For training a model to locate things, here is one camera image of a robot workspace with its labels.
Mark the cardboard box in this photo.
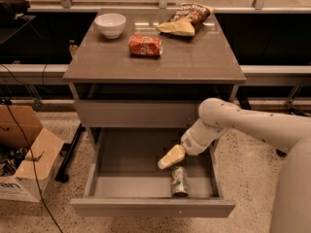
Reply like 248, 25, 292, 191
0, 105, 64, 202

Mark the black cable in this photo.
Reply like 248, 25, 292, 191
0, 63, 64, 233

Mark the green 7up can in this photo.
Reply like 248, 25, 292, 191
171, 166, 189, 197

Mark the red crushed cola can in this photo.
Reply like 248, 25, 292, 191
128, 35, 162, 57

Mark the white bowl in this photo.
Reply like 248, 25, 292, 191
94, 14, 126, 39

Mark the closed top drawer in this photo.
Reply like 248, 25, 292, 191
75, 100, 199, 128

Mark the brown chip bag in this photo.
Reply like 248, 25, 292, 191
156, 3, 215, 37

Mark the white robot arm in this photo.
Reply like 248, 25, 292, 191
158, 98, 311, 233

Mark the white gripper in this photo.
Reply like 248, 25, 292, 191
158, 118, 228, 170

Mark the grey drawer cabinet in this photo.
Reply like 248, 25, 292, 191
63, 9, 246, 146

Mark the black table leg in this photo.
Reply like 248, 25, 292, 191
55, 124, 86, 183

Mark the black bag on desk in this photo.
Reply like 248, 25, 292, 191
0, 0, 30, 24

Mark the open middle drawer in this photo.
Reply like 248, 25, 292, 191
71, 128, 235, 217

